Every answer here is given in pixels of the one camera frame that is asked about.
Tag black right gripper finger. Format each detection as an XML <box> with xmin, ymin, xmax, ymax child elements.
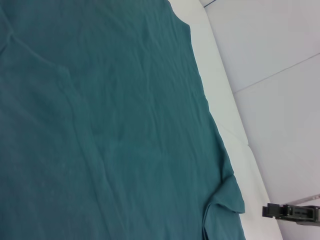
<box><xmin>261</xmin><ymin>202</ymin><xmax>286</xmax><ymax>221</ymax></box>

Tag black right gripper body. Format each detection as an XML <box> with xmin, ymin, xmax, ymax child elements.
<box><xmin>282</xmin><ymin>203</ymin><xmax>320</xmax><ymax>226</ymax></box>

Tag blue t-shirt with FREE print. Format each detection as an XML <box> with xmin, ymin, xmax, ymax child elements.
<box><xmin>0</xmin><ymin>0</ymin><xmax>246</xmax><ymax>240</ymax></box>

